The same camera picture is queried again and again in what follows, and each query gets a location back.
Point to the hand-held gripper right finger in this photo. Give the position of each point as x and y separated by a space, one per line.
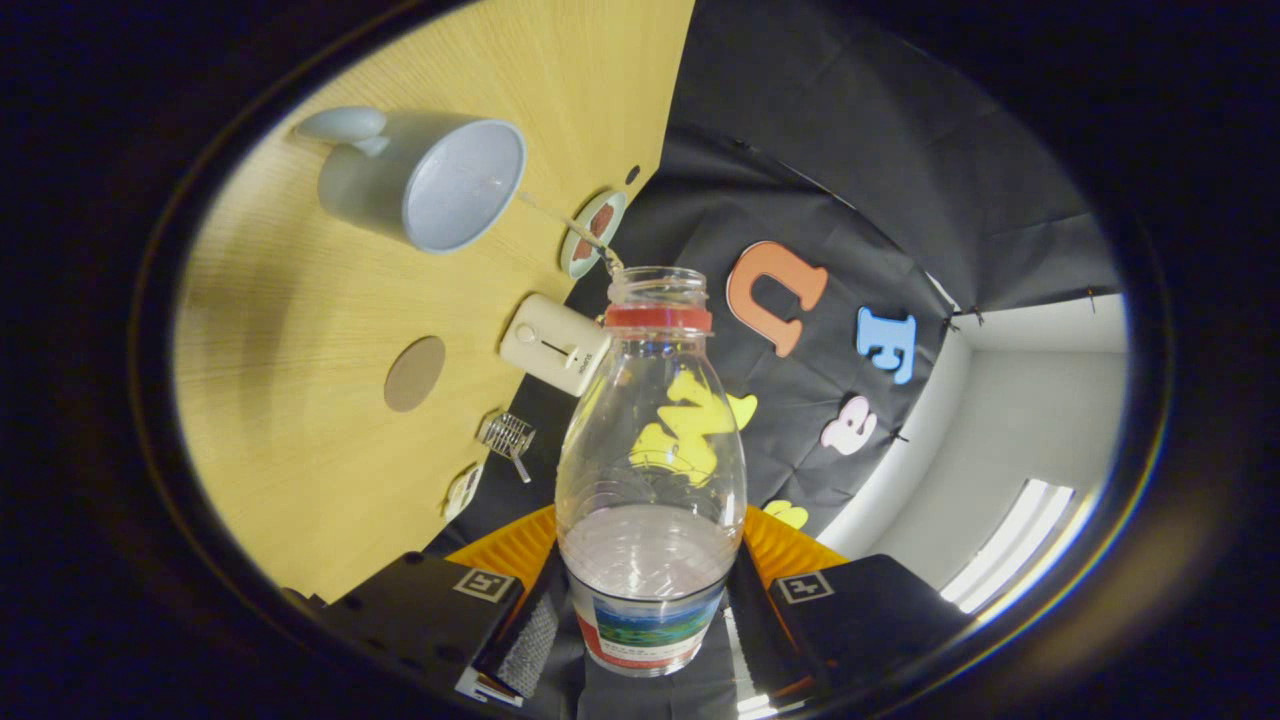
870 610

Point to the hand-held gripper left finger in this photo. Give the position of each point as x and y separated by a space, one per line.
420 610

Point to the clear plastic juice bottle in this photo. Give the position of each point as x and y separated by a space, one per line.
650 570

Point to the round brown coaster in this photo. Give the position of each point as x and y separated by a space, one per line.
415 373

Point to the white cup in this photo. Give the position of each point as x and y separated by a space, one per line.
450 190

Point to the white condiment dish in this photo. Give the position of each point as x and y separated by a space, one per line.
462 492

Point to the large ceiling light panel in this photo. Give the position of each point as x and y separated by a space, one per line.
1010 545

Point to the metal utensil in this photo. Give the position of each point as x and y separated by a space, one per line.
520 468

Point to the wooden table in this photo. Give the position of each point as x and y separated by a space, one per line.
300 380

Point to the white toaster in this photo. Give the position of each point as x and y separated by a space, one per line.
550 340

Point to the brown meat patty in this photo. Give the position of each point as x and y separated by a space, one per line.
602 220
583 248

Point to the pale green plate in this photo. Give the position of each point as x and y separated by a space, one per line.
613 205

